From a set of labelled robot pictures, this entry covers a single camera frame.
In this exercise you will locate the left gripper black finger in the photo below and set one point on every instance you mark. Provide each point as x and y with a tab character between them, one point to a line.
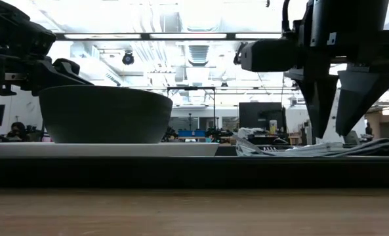
56	78
68	67

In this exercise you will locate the person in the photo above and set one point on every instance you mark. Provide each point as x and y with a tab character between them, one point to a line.
17	131

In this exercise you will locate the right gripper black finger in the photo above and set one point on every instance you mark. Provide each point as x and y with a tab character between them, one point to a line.
355	95
319	98

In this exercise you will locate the black aluminium table frame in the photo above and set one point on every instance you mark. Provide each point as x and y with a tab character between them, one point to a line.
145	36

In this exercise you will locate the black computer monitor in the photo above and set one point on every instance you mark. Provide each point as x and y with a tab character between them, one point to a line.
259	116

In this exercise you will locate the black round bowl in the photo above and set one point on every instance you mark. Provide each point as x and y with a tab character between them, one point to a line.
105	114

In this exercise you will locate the blue storage bin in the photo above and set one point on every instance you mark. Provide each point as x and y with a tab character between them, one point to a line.
191	133

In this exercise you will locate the silver ceiling air duct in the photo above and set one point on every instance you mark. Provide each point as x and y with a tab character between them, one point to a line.
199	54

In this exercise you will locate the white round plate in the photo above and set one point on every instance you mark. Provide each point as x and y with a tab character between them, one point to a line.
115	149

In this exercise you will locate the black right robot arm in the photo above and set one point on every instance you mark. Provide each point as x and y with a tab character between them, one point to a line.
345	16

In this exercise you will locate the black ceiling spotlight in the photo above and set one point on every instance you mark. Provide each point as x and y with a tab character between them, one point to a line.
128	58
237	56

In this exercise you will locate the grey cloth napkin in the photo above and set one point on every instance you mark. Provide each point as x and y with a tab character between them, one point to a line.
361	149

